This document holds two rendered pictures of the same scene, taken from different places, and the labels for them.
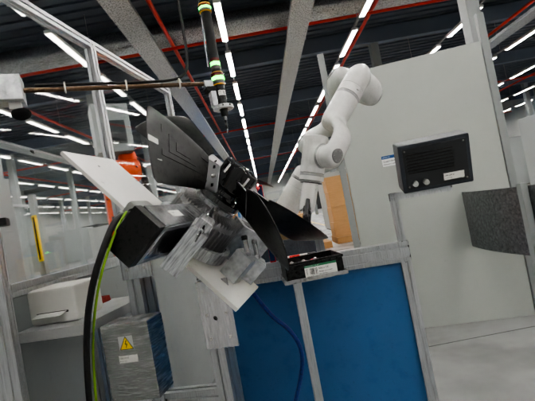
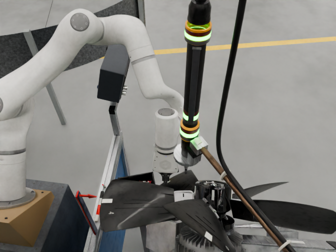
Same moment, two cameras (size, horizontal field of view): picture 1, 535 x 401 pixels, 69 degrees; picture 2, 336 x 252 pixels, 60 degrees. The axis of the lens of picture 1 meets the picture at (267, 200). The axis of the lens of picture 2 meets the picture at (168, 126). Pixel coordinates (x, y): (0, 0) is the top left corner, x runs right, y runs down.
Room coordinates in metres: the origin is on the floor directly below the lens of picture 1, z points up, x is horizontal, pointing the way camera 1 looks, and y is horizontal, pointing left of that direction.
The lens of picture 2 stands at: (1.41, 0.51, 2.06)
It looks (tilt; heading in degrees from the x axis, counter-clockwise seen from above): 49 degrees down; 263
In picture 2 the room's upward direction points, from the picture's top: straight up
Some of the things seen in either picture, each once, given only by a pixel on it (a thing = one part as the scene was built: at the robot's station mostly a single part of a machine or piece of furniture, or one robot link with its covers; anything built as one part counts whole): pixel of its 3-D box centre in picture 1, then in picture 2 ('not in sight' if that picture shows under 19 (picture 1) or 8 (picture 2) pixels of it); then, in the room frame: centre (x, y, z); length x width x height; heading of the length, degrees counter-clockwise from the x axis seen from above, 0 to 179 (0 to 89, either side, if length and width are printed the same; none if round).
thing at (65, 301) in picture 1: (63, 301); not in sight; (1.24, 0.69, 0.91); 0.17 x 0.16 x 0.11; 79
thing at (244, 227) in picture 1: (244, 243); (167, 233); (1.37, 0.11, 0.98); 0.20 x 0.16 x 0.20; 79
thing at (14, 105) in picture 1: (21, 111); not in sight; (1.07, 0.63, 1.48); 0.05 x 0.04 x 0.05; 114
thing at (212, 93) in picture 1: (218, 95); (190, 146); (1.31, 0.10, 1.49); 0.09 x 0.07 x 0.10; 114
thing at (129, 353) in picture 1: (137, 356); not in sight; (1.16, 0.46, 0.73); 0.15 x 0.09 x 0.22; 79
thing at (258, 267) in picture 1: (249, 266); not in sight; (1.28, 0.10, 0.91); 0.12 x 0.08 x 0.12; 79
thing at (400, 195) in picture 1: (419, 192); (116, 95); (1.55, -0.60, 1.04); 0.24 x 0.03 x 0.03; 79
